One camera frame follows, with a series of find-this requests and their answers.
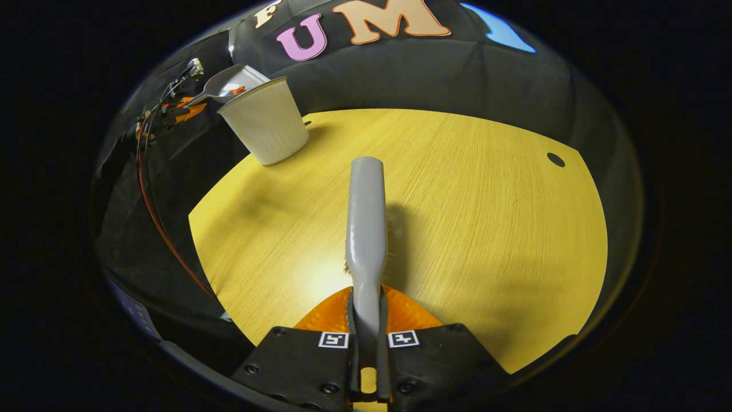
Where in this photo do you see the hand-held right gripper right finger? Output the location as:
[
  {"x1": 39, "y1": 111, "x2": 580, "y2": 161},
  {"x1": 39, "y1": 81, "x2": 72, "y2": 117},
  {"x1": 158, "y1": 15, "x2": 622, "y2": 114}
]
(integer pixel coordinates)
[{"x1": 377, "y1": 285, "x2": 510, "y2": 412}]

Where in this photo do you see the small grey broom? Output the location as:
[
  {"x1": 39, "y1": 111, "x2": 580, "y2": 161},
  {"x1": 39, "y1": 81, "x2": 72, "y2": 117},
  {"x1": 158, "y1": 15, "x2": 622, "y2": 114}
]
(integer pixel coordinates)
[{"x1": 342, "y1": 156, "x2": 401, "y2": 401}]

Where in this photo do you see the grey dustpan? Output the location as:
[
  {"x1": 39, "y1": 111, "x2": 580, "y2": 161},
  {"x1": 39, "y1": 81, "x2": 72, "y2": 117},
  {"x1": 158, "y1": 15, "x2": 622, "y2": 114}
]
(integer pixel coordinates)
[{"x1": 184, "y1": 64, "x2": 271, "y2": 108}]

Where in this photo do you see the black backdrop cloth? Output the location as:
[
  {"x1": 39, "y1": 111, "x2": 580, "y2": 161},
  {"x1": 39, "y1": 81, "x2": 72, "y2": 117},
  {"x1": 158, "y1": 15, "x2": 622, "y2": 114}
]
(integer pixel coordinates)
[{"x1": 94, "y1": 0, "x2": 644, "y2": 367}]

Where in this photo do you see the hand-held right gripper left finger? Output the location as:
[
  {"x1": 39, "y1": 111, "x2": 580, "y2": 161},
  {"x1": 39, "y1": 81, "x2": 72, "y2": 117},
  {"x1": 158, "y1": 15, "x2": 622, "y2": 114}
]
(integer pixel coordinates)
[{"x1": 230, "y1": 285, "x2": 358, "y2": 412}]

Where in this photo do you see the red cable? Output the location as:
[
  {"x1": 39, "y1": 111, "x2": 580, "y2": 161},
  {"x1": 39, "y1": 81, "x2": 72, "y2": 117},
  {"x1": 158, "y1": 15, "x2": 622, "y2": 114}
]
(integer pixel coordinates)
[{"x1": 136, "y1": 123, "x2": 218, "y2": 301}]

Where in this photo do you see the white ribbed garbage bin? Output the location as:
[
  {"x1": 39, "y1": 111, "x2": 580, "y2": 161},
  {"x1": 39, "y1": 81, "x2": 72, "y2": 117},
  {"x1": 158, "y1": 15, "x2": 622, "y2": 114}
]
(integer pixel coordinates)
[{"x1": 217, "y1": 77, "x2": 310, "y2": 166}]

